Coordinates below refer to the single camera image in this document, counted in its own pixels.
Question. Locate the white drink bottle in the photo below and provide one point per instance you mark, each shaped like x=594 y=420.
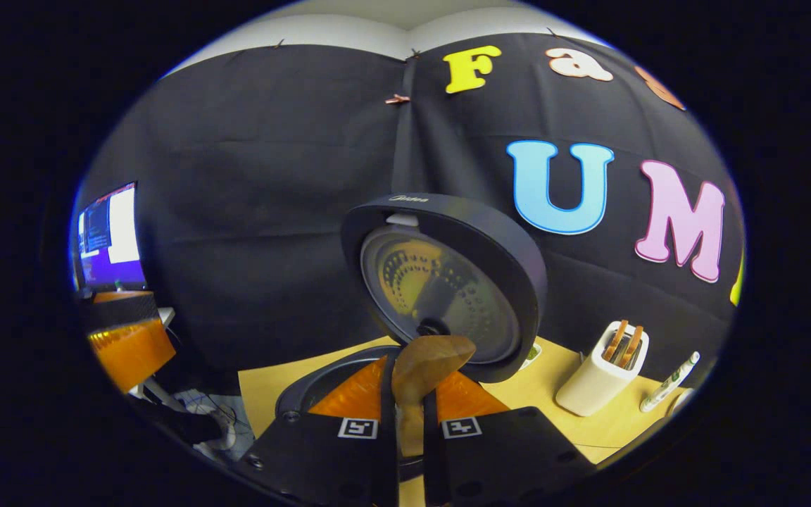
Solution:
x=669 y=384

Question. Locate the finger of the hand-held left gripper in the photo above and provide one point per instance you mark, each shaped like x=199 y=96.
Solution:
x=120 y=312
x=131 y=352

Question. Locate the white divided grain dish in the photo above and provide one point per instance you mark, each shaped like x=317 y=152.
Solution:
x=532 y=352

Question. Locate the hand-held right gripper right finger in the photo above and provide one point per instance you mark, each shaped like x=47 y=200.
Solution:
x=431 y=451

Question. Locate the wooden spoon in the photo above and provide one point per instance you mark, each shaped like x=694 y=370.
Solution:
x=426 y=359

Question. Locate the dark blue rice cooker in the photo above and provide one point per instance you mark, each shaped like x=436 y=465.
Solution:
x=462 y=218

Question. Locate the black backdrop cloth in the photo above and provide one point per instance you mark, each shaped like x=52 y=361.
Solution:
x=272 y=197

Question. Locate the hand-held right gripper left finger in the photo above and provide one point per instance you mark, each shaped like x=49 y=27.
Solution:
x=390 y=436

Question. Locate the white toaster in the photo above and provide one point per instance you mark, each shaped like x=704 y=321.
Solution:
x=592 y=387

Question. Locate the computer monitor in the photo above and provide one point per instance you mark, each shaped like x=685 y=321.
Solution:
x=106 y=239

